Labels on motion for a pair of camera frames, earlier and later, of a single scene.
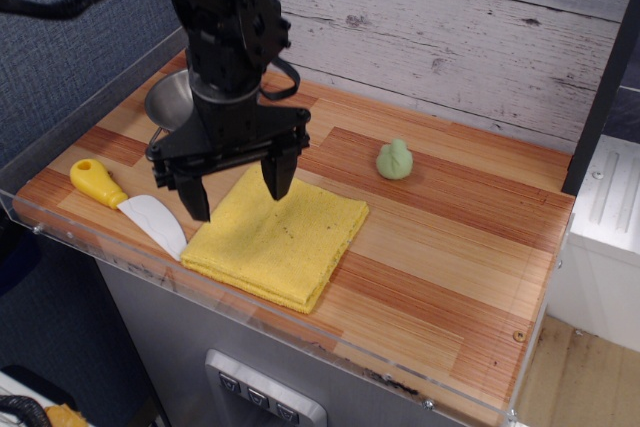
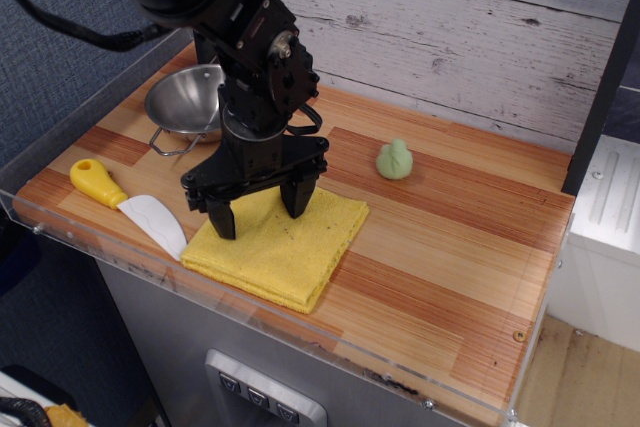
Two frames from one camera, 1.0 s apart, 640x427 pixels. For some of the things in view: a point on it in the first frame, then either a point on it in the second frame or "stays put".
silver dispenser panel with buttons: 246,397 stays put
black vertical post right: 598,124 stays put
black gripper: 227,133 to 247,164
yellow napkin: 281,253 stays put
